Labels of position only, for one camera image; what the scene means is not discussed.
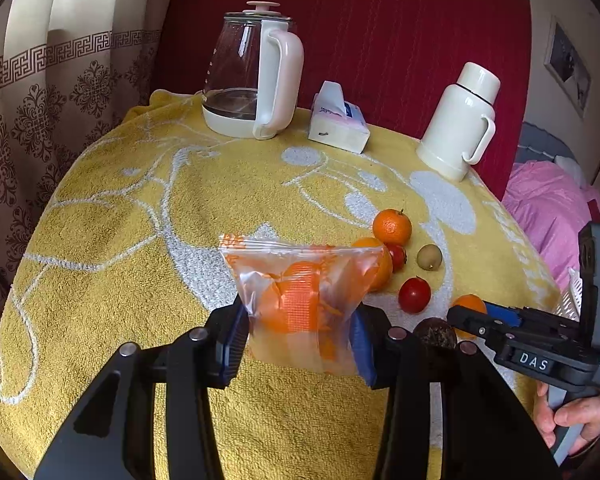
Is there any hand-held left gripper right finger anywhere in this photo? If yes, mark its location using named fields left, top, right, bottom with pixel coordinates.
left=349, top=305, right=563, bottom=480

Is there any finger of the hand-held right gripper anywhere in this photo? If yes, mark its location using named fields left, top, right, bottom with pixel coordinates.
left=447, top=306, right=503, bottom=342
left=482, top=301, right=537, bottom=327

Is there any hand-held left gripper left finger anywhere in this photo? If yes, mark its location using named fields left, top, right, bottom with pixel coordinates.
left=32, top=294, right=252, bottom=480

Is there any round orange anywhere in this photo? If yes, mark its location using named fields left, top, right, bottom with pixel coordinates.
left=451, top=294, right=488, bottom=322

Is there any dark passion fruit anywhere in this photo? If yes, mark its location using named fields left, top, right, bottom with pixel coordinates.
left=413, top=318, right=458, bottom=357

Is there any white perforated plastic basket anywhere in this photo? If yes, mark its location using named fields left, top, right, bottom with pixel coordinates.
left=557, top=267, right=588, bottom=322

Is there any large red tomato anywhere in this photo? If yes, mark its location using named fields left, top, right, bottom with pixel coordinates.
left=398, top=276, right=431, bottom=314

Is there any clear bag of orange peels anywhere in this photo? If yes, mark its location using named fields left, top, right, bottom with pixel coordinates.
left=218, top=233, right=387, bottom=376

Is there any large orange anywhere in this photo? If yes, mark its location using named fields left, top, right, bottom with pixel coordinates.
left=350, top=237, right=394, bottom=293

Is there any green kiwi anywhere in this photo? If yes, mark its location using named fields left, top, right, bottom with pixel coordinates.
left=416, top=244, right=442, bottom=271

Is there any person's right hand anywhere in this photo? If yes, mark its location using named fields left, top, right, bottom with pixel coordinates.
left=532, top=382, right=600, bottom=461

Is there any small red tomato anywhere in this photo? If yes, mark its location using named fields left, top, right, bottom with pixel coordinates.
left=386, top=243, right=407, bottom=273

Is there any pink dotted blanket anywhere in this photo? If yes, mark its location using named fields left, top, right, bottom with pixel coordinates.
left=502, top=160, right=600, bottom=292

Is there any tangerine with stem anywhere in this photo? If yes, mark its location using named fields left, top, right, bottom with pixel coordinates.
left=372, top=208, right=413, bottom=246

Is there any yellow printed towel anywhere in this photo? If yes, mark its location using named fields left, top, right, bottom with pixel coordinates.
left=0, top=89, right=563, bottom=480

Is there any white thermos jug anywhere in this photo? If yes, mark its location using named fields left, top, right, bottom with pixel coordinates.
left=416, top=62, right=501, bottom=182

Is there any white tissue pack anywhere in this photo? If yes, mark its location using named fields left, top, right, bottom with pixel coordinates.
left=308, top=80, right=371, bottom=154

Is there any beige patterned curtain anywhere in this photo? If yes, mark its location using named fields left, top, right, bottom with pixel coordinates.
left=0, top=0, right=181, bottom=356

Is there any red quilted cover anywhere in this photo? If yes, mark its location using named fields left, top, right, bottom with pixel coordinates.
left=152, top=0, right=533, bottom=202

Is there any grey bed frame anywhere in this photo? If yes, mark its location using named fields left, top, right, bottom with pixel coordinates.
left=516, top=122, right=588, bottom=187

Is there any framed wall picture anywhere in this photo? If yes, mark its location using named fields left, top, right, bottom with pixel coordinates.
left=545, top=20, right=592, bottom=112

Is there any glass kettle with white handle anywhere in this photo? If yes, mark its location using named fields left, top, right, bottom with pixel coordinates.
left=201, top=1, right=305, bottom=141

